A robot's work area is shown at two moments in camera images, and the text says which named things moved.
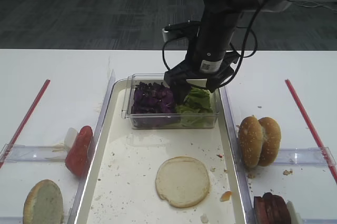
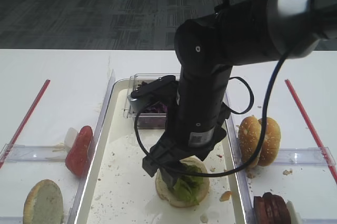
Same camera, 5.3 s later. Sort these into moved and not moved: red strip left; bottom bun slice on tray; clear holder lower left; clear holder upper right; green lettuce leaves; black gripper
Moved: green lettuce leaves; black gripper
Not moved: clear holder lower left; clear holder upper right; bottom bun slice on tray; red strip left
